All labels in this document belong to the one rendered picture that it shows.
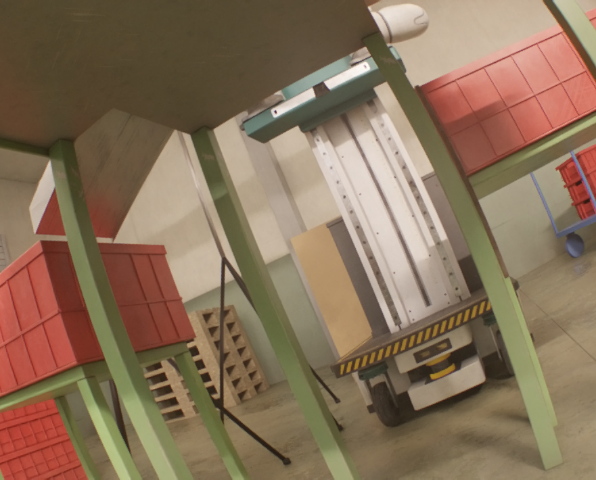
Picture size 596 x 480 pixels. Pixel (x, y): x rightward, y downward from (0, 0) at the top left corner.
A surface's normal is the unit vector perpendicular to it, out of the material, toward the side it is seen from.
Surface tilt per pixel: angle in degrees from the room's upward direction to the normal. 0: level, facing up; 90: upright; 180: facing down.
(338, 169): 90
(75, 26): 180
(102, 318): 90
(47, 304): 90
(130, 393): 90
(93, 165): 150
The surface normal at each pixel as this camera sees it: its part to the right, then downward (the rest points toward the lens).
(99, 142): 0.76, 0.57
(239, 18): 0.38, 0.91
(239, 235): -0.35, -0.04
